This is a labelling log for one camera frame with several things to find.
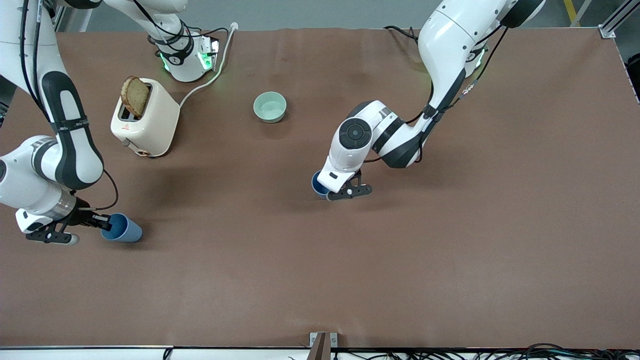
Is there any blue plastic cup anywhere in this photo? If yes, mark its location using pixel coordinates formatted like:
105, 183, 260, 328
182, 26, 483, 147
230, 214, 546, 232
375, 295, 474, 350
310, 170, 332, 200
100, 213, 144, 244

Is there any black cable bundle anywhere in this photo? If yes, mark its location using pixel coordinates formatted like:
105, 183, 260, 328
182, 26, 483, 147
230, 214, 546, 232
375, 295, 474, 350
330, 342, 640, 360

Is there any cream white toaster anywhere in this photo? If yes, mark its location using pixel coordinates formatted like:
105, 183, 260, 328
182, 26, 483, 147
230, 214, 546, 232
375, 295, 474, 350
110, 77, 181, 158

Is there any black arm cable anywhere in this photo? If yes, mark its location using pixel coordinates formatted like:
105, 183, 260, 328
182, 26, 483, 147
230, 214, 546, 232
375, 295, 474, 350
410, 25, 511, 126

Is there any black base cable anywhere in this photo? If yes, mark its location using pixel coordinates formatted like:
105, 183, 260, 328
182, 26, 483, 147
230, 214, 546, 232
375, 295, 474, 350
147, 24, 229, 47
383, 25, 422, 45

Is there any mint green bowl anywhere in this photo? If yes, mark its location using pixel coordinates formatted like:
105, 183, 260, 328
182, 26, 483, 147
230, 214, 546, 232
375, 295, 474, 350
253, 91, 288, 124

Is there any brown table cover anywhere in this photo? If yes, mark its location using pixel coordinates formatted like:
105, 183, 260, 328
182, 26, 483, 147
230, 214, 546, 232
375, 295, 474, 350
0, 27, 640, 350

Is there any white toaster power cable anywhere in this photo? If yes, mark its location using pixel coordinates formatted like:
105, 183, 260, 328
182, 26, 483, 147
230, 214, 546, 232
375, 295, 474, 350
178, 22, 239, 109

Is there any aluminium frame profile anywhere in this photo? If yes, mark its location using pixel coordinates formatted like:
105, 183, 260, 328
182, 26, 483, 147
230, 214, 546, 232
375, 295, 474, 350
52, 0, 94, 34
598, 0, 640, 40

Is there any brown toast slice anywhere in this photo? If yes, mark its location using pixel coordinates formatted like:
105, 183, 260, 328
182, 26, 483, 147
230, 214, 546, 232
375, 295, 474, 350
121, 75, 151, 119

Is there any grey metal camera bracket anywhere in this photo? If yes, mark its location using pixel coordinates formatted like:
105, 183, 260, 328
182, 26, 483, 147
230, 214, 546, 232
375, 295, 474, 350
309, 332, 339, 360

